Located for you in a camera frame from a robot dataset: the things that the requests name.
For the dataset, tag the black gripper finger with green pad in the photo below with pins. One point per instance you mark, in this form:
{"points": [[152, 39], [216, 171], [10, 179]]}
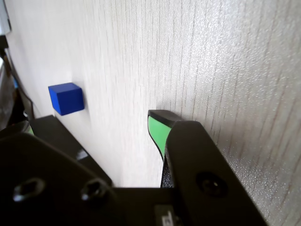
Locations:
{"points": [[42, 169], [202, 160]]}

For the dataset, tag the black flat block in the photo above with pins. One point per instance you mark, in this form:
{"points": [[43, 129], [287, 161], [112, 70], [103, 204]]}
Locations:
{"points": [[65, 139]]}

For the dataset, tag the blue wooden cube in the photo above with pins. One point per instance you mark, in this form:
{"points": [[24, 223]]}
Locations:
{"points": [[69, 100]]}

